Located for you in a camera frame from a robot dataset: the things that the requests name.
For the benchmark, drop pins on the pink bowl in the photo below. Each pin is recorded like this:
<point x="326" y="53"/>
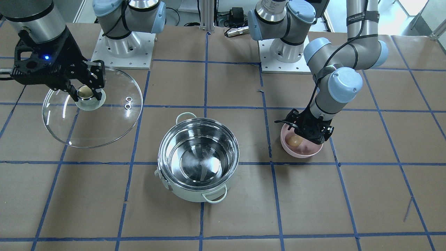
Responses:
<point x="305" y="150"/>

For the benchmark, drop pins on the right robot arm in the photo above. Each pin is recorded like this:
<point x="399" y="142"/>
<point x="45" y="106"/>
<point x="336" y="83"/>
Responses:
<point x="118" y="19"/>

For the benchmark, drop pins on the light green steel pot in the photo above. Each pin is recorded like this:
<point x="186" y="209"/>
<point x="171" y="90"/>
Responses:
<point x="197" y="159"/>

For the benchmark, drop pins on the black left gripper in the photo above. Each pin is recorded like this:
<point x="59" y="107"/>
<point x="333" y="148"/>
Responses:
<point x="311" y="127"/>

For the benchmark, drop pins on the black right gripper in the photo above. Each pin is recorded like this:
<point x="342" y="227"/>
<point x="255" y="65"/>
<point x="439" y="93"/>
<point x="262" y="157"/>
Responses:
<point x="68" y="50"/>

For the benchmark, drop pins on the black adapter behind post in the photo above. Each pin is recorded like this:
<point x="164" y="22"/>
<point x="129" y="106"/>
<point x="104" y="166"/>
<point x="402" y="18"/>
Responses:
<point x="237" y="14"/>

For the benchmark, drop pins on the glass pot lid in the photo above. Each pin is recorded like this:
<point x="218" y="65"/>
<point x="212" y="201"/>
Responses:
<point x="91" y="123"/>

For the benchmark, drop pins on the brown egg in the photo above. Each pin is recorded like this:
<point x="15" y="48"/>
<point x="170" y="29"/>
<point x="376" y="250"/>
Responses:
<point x="293" y="140"/>

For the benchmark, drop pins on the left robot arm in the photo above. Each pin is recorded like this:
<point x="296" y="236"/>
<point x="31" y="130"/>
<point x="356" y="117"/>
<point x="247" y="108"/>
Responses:
<point x="334" y="68"/>

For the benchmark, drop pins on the aluminium frame post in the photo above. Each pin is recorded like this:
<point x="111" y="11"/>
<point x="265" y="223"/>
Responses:
<point x="207" y="14"/>

